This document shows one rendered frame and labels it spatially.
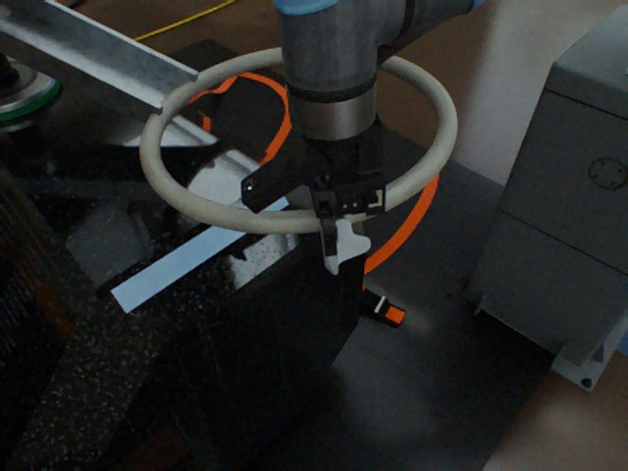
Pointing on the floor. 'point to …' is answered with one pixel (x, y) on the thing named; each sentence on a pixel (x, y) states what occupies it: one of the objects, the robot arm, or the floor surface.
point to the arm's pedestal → (567, 214)
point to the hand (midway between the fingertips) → (324, 252)
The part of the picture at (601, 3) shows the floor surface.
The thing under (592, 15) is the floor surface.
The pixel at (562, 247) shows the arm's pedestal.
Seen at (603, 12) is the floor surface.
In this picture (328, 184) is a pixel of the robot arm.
